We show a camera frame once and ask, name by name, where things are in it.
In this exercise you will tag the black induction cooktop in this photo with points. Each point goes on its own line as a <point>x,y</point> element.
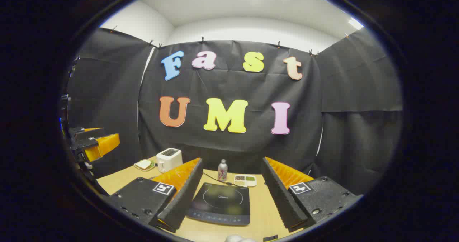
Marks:
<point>220,202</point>

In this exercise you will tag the white toaster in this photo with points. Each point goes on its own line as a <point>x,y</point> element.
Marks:
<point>169,159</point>

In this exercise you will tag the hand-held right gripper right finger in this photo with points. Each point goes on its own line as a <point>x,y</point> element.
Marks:
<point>283,199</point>

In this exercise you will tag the sandwich with lettuce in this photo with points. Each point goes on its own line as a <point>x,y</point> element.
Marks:
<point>144,164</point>

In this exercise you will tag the ceiling light panel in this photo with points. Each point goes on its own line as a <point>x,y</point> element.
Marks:
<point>356,23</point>

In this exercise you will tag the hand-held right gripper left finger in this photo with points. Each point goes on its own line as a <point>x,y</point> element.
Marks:
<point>183,199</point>

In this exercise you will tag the white divided bean tray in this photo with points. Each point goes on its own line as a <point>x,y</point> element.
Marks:
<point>245,180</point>

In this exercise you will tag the silver printed drink bottle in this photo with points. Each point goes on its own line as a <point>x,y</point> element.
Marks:
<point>222,172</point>

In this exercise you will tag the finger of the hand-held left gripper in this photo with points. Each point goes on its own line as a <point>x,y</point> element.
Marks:
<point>89,143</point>
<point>91,133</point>

